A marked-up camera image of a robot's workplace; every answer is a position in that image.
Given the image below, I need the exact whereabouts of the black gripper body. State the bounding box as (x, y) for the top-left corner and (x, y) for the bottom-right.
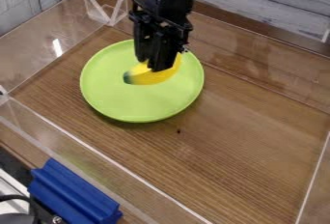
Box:
(128, 0), (195, 42)

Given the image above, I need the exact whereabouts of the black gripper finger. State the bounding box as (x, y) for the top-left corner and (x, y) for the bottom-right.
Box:
(134, 21), (157, 62)
(148, 28), (187, 72)

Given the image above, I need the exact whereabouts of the yellow toy banana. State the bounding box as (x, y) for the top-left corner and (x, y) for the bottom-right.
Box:
(123, 53), (182, 85)

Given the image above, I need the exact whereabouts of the green round plate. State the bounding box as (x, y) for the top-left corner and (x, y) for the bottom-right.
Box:
(80, 40), (205, 123)

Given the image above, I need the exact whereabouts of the blue plastic clamp block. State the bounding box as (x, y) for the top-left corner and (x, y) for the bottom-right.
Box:
(28, 158), (123, 224)

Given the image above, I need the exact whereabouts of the clear acrylic triangle bracket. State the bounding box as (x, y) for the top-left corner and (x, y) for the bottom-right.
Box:
(84, 0), (128, 27)

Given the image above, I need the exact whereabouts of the clear acrylic front wall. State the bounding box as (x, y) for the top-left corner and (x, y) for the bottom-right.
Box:
(0, 86), (213, 224)

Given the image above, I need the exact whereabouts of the black cable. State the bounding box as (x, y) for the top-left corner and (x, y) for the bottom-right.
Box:
(0, 195), (44, 217)

